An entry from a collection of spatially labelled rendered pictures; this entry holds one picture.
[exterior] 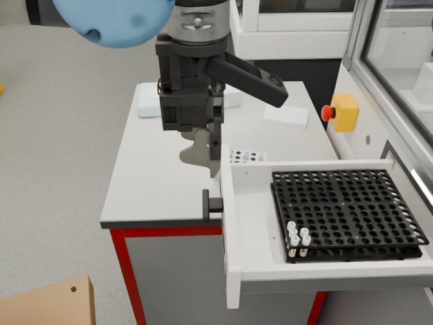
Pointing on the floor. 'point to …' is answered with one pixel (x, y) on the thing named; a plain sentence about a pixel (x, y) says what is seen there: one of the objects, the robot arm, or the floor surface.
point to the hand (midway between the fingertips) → (216, 162)
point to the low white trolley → (125, 191)
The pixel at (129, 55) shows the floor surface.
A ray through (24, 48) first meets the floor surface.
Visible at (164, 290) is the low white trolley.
